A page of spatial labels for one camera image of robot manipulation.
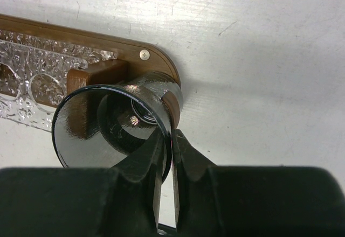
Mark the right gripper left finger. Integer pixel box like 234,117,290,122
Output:
1,133,165,236

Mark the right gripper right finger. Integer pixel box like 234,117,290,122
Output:
172,130,344,236

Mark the dark tinted cup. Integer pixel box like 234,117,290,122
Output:
52,72,183,178

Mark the clear rack with brown ends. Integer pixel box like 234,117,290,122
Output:
1,29,119,131

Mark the brown wooden oval tray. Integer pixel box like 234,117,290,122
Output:
1,15,180,94

